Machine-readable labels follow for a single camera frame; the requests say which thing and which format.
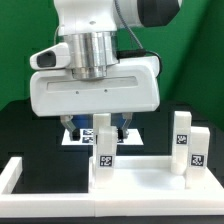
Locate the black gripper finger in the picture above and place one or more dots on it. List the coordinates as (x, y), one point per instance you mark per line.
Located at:
(123, 132)
(74, 132)

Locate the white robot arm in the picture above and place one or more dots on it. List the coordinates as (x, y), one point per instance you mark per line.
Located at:
(86, 74)

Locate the white desk top tray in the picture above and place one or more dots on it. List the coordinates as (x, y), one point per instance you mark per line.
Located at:
(145, 186)

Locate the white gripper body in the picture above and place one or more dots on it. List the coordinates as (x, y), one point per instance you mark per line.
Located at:
(130, 86)

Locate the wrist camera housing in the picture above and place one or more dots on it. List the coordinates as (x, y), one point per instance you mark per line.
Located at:
(55, 57)

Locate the white U-shaped obstacle frame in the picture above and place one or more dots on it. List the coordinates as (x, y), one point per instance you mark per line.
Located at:
(38, 205)

